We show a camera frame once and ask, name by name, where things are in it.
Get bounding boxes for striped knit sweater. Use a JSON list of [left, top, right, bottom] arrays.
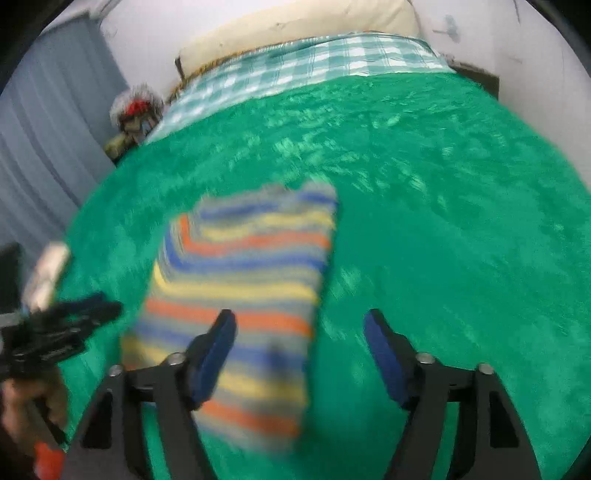
[[121, 181, 338, 452]]

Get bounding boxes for teal checkered blanket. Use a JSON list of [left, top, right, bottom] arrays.
[[147, 32, 452, 143]]

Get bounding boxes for blue curtain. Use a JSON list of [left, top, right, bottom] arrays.
[[1, 16, 127, 271]]

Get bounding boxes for dark wooden nightstand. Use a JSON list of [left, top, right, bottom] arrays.
[[449, 60, 500, 99]]

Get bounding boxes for green floral bedspread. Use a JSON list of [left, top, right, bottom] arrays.
[[59, 74, 590, 479]]

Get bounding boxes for white patterned folded cloth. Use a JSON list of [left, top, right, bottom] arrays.
[[21, 242, 70, 313]]

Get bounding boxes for person's left hand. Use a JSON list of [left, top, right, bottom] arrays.
[[1, 367, 68, 457]]

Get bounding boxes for nightstand clutter with red item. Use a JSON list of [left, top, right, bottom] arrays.
[[103, 83, 165, 164]]

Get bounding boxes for orange object at bottom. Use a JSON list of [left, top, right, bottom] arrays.
[[34, 442, 65, 480]]

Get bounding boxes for cream headboard cushion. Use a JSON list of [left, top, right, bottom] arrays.
[[176, 0, 420, 78]]

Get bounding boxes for white wardrobe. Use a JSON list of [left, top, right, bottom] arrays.
[[490, 0, 590, 184]]

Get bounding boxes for wall hook fixture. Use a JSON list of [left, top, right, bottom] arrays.
[[431, 14, 461, 43]]

